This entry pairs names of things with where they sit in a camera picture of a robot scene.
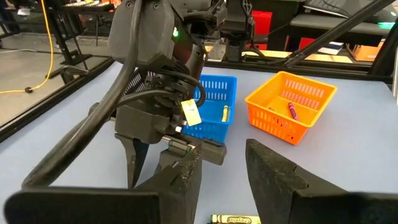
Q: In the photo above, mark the white metal bracket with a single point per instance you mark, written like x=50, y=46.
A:
x=395, y=77

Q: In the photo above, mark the orange plastic basket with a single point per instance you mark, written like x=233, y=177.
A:
x=276, y=99

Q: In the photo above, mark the black plastic basket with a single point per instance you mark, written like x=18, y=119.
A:
x=140, y=81

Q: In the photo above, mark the black table frame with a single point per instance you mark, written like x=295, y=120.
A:
x=311, y=69

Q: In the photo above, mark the light wooden board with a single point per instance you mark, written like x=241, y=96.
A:
x=326, y=58

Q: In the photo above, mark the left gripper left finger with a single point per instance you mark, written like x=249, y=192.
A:
x=124, y=205

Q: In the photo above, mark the red crayon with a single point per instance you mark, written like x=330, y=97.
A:
x=293, y=112

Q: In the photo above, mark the black floor stand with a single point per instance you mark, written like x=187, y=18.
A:
x=66, y=46

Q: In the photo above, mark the green-yellow crayon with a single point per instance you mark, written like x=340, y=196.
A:
x=236, y=219

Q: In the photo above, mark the black keyboard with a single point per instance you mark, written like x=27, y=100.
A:
x=326, y=6

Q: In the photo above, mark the red bin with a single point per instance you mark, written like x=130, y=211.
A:
x=262, y=21

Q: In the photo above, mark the yellow crayon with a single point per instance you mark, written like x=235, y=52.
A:
x=225, y=113

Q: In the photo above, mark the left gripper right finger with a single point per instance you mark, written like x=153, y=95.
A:
x=280, y=193

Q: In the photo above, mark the dark work desk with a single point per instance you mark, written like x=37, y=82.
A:
x=87, y=7

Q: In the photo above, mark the cardboard box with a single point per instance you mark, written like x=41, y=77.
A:
x=363, y=53

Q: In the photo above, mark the grey desk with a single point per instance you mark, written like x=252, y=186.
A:
x=326, y=25

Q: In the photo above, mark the blue plastic basket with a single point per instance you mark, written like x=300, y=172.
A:
x=214, y=93

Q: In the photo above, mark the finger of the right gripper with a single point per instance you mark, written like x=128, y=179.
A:
x=169, y=157
x=133, y=161

